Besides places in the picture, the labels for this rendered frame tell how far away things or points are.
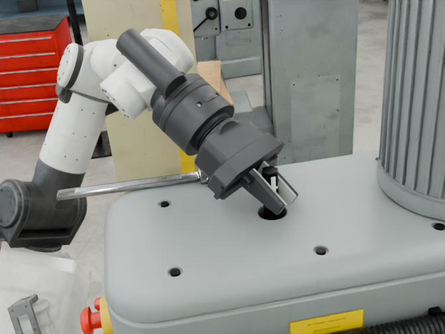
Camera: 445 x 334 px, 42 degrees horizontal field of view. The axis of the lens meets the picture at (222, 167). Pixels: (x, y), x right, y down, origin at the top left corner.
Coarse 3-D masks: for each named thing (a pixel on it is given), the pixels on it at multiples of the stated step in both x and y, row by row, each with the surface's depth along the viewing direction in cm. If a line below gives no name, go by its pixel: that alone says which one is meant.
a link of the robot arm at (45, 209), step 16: (48, 176) 104; (64, 176) 105; (80, 176) 107; (32, 192) 103; (48, 192) 105; (32, 208) 103; (48, 208) 105; (64, 208) 108; (32, 224) 104; (48, 224) 107; (64, 224) 110
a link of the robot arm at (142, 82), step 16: (128, 32) 73; (128, 48) 72; (144, 48) 72; (160, 48) 76; (128, 64) 76; (144, 64) 72; (160, 64) 71; (176, 64) 75; (112, 80) 75; (128, 80) 75; (144, 80) 75; (160, 80) 71; (176, 80) 71; (192, 80) 74; (112, 96) 75; (128, 96) 75; (144, 96) 75; (160, 96) 73; (176, 96) 73; (128, 112) 76; (160, 112) 74; (160, 128) 76
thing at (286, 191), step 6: (264, 162) 73; (258, 168) 74; (282, 180) 72; (282, 186) 73; (288, 186) 72; (282, 192) 73; (288, 192) 72; (294, 192) 72; (282, 198) 74; (288, 198) 73; (294, 198) 72; (288, 204) 73
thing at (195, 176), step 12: (132, 180) 83; (144, 180) 82; (156, 180) 82; (168, 180) 82; (180, 180) 82; (192, 180) 82; (204, 180) 81; (60, 192) 81; (72, 192) 81; (84, 192) 81; (96, 192) 81; (108, 192) 81
